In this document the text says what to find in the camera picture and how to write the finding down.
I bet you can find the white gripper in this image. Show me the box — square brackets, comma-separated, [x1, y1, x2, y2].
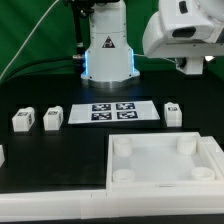
[142, 12, 224, 75]

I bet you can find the white square tabletop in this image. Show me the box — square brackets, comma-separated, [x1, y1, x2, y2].
[106, 132, 224, 191]

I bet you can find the white sheet with AprilTags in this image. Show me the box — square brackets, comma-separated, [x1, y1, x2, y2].
[68, 101, 160, 124]

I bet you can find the white L-shaped obstacle fence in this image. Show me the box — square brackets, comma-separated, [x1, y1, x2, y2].
[0, 135, 224, 222]

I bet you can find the white block at left edge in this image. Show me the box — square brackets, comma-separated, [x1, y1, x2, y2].
[0, 145, 5, 167]

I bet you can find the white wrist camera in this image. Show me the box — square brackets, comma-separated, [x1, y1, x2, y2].
[159, 0, 224, 43]

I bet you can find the white cable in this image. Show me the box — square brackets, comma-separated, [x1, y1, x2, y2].
[0, 0, 61, 83]

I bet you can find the black cable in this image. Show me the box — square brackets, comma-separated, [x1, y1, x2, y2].
[0, 57, 84, 88]

